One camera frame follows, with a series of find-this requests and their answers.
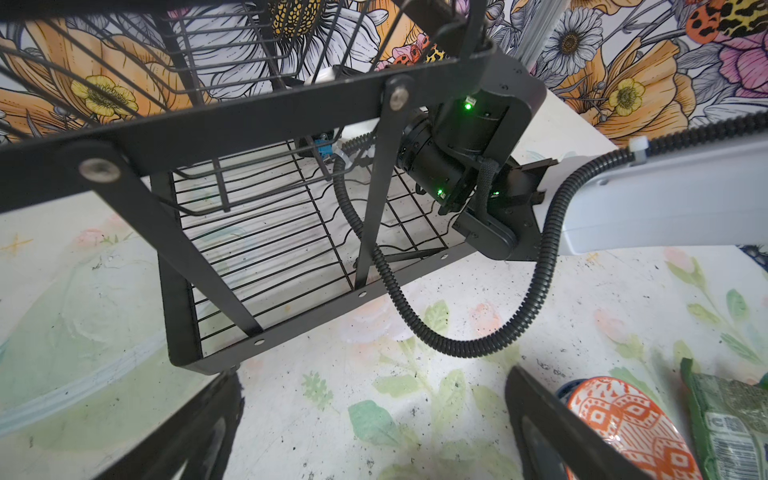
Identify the green snack packet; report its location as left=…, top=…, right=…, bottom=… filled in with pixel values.
left=680, top=358, right=767, bottom=480

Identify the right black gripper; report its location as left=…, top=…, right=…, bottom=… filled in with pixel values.
left=396, top=113, right=474, bottom=213

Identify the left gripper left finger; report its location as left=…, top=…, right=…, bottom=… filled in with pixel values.
left=97, top=369, right=245, bottom=479

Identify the orange patterned bowl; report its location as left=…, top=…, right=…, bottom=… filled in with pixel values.
left=556, top=376, right=703, bottom=479

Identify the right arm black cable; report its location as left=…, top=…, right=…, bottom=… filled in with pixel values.
left=331, top=110, right=768, bottom=359

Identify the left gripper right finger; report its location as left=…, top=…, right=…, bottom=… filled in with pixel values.
left=505, top=366, right=648, bottom=479

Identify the black wire dish rack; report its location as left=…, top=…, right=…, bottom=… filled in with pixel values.
left=1, top=1, right=494, bottom=375

